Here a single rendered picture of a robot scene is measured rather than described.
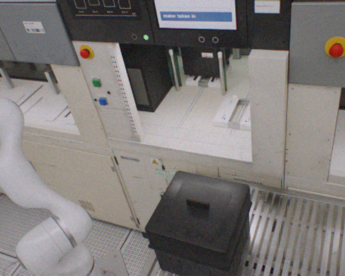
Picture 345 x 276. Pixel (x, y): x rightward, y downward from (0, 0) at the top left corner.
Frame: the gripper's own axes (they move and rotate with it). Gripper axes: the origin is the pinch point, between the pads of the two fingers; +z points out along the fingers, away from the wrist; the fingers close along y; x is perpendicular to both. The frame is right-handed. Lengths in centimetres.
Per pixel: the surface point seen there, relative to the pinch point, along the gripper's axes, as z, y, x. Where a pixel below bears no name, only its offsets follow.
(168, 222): 0, 30, -75
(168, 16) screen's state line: -50, 69, -44
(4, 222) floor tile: 101, -13, 88
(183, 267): 17, 28, -81
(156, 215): 0, 29, -69
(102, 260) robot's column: 25, 10, -51
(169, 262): 17, 26, -76
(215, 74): 5, 114, -18
